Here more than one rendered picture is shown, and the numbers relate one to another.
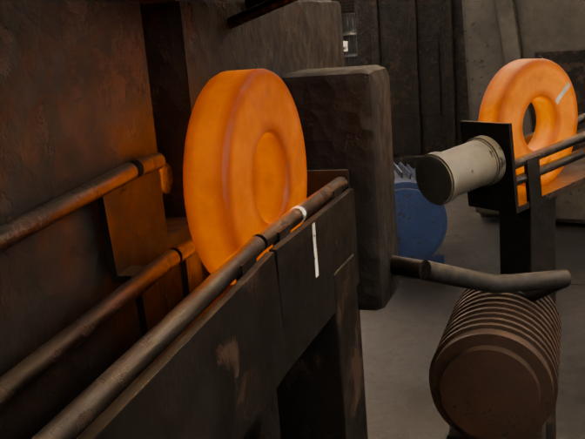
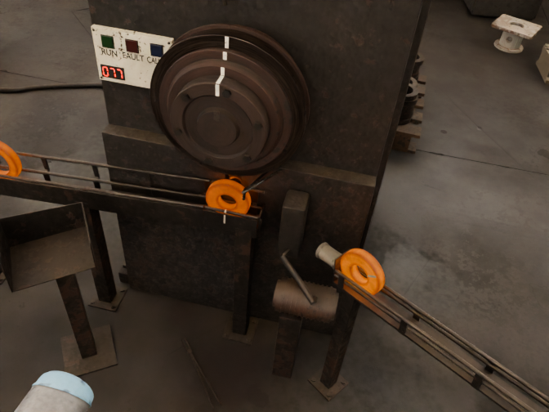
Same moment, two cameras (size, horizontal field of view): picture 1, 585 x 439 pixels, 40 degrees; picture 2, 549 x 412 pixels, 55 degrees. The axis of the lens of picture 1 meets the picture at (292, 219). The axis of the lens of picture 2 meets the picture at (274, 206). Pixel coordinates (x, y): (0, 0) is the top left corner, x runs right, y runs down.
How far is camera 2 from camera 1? 1.80 m
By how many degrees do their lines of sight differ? 73
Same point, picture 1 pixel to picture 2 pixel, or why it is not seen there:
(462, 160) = (323, 253)
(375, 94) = (284, 212)
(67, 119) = (197, 167)
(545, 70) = (364, 263)
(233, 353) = (182, 213)
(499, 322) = (287, 286)
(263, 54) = (287, 181)
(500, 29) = not seen: outside the picture
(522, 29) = not seen: outside the picture
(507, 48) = not seen: outside the picture
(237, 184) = (209, 196)
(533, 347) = (279, 295)
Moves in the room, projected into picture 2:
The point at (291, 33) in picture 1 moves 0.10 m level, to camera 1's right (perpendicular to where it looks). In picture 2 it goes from (313, 182) to (319, 203)
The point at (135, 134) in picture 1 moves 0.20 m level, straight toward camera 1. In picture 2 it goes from (217, 176) to (159, 185)
